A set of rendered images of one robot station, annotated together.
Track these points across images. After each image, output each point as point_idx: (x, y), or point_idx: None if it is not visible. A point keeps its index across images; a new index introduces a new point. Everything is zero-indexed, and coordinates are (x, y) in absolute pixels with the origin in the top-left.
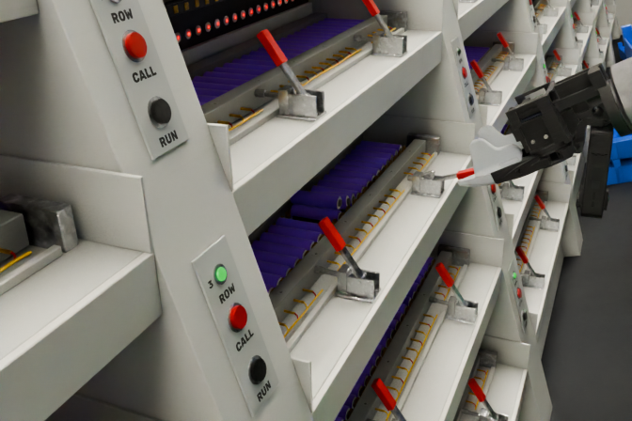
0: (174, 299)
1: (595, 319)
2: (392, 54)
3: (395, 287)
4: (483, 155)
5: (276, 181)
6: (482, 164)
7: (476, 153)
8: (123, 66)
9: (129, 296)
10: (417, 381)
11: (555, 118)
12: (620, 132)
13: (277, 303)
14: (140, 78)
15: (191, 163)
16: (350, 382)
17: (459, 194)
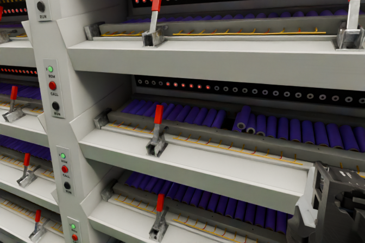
0: (36, 64)
1: None
2: (334, 46)
3: (169, 167)
4: (308, 187)
5: (96, 59)
6: (306, 194)
7: (308, 179)
8: None
9: (27, 54)
10: (211, 240)
11: (322, 223)
12: None
13: (134, 119)
14: None
15: (51, 29)
16: (112, 161)
17: None
